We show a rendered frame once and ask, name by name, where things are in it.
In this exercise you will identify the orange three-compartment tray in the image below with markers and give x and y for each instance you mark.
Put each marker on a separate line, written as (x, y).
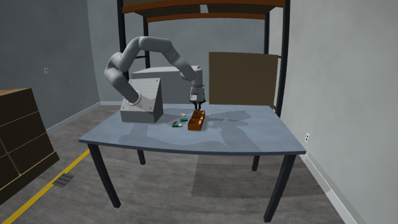
(196, 121)

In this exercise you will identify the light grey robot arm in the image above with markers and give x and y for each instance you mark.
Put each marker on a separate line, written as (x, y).
(124, 61)

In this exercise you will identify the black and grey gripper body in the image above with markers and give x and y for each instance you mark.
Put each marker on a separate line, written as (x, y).
(200, 92)

